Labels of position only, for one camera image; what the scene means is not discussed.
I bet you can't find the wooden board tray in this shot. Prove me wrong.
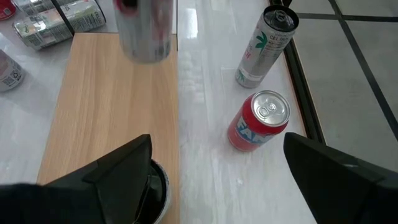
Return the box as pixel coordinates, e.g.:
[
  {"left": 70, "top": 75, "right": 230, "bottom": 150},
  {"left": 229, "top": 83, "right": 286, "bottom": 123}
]
[{"left": 35, "top": 0, "right": 181, "bottom": 224}]

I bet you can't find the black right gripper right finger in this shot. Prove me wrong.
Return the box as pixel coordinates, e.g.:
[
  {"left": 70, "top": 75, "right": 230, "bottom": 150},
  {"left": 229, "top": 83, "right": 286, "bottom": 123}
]
[{"left": 283, "top": 131, "right": 398, "bottom": 224}]

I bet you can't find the white Celsius can black lid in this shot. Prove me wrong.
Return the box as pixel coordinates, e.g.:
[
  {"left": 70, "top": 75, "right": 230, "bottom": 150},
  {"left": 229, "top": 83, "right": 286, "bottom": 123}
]
[
  {"left": 234, "top": 4, "right": 300, "bottom": 89},
  {"left": 133, "top": 159, "right": 171, "bottom": 224}
]

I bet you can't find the tall silver can red print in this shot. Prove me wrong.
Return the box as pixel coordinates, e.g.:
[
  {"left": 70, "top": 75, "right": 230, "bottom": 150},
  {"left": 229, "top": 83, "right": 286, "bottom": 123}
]
[{"left": 12, "top": 0, "right": 107, "bottom": 51}]

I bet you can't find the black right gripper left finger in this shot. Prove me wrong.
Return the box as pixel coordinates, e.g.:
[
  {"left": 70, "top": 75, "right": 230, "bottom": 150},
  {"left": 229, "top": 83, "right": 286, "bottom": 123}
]
[{"left": 0, "top": 133, "right": 154, "bottom": 224}]

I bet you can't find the silver Diet Coke can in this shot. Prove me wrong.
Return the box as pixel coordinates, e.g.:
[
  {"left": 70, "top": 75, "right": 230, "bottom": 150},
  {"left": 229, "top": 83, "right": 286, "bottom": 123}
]
[
  {"left": 112, "top": 0, "right": 174, "bottom": 65},
  {"left": 0, "top": 49, "right": 26, "bottom": 93}
]

